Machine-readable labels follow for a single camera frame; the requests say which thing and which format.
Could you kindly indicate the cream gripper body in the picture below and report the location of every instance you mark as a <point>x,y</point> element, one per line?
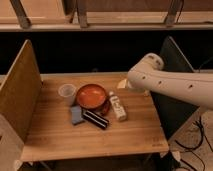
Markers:
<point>122,84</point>

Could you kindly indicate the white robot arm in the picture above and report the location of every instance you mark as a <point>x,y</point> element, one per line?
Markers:
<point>148,74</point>

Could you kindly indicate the wooden shelf rail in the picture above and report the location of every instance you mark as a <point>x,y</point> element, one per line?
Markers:
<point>105,15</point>

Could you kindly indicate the black rectangular box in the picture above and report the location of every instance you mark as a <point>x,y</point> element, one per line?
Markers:
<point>95,119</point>

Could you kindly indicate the white bottle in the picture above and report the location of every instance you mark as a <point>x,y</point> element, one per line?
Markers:
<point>118,108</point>

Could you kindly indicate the orange bowl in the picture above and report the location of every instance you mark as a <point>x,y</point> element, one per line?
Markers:
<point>91,96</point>

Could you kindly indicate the white ceramic cup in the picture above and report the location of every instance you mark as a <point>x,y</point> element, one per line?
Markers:
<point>68,93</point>

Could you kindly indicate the blue-grey sponge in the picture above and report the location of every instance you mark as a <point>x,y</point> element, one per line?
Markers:
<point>76,115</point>

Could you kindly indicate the left wooden side panel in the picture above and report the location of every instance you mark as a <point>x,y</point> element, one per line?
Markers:
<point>19,91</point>

